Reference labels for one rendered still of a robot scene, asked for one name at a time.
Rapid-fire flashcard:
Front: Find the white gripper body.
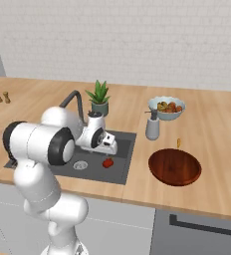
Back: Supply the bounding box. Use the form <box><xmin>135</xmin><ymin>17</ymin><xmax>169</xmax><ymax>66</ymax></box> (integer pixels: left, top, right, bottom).
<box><xmin>97</xmin><ymin>141</ymin><xmax>118</xmax><ymax>155</ymax></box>

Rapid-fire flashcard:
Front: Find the red bell pepper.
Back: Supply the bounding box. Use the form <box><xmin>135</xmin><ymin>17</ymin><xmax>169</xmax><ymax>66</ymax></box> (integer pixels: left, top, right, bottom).
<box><xmin>102</xmin><ymin>157</ymin><xmax>115</xmax><ymax>169</ymax></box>

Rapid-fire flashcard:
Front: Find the dark grey sink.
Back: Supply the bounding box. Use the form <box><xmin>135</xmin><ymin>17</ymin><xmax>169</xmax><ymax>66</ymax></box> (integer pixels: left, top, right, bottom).
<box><xmin>3</xmin><ymin>127</ymin><xmax>137</xmax><ymax>186</ymax></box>

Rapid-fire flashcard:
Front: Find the brown wooden bowl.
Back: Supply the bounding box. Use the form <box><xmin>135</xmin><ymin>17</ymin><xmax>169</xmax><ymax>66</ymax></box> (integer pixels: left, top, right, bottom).
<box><xmin>147</xmin><ymin>147</ymin><xmax>203</xmax><ymax>187</ymax></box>

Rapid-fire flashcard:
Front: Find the pale blue fruit bowl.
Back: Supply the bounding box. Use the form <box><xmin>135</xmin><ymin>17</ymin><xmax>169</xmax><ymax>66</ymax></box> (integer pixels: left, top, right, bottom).
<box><xmin>147</xmin><ymin>96</ymin><xmax>187</xmax><ymax>122</ymax></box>

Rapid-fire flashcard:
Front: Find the grey soap dispenser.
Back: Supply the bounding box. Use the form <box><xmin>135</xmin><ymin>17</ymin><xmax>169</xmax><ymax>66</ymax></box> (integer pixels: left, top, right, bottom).
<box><xmin>144</xmin><ymin>109</ymin><xmax>161</xmax><ymax>141</ymax></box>

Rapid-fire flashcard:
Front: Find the green potted plant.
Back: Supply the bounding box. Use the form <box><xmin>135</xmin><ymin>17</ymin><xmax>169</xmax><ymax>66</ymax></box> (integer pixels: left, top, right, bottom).
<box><xmin>84</xmin><ymin>79</ymin><xmax>112</xmax><ymax>118</ymax></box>

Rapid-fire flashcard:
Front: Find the dark grey tap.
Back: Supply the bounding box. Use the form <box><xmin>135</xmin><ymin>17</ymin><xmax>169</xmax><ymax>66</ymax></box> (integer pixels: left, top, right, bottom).
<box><xmin>59</xmin><ymin>90</ymin><xmax>89</xmax><ymax>127</ymax></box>

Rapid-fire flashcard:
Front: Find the yellow-green fruit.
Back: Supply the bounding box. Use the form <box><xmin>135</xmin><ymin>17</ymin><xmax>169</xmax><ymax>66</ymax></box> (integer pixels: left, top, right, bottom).
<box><xmin>156</xmin><ymin>102</ymin><xmax>168</xmax><ymax>113</ymax></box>

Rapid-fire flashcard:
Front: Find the white cupboard run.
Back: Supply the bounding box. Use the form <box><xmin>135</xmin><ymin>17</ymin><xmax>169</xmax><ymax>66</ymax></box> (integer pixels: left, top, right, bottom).
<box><xmin>0</xmin><ymin>180</ymin><xmax>157</xmax><ymax>255</ymax></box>

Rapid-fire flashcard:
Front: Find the grey dishwasher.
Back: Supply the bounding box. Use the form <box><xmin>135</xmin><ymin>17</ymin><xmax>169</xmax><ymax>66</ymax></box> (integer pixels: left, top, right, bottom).
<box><xmin>149</xmin><ymin>207</ymin><xmax>231</xmax><ymax>255</ymax></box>

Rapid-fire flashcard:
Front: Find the dark dishwasher handle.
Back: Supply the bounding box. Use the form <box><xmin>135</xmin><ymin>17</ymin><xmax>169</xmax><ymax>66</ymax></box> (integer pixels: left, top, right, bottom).
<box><xmin>168</xmin><ymin>213</ymin><xmax>231</xmax><ymax>239</ymax></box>

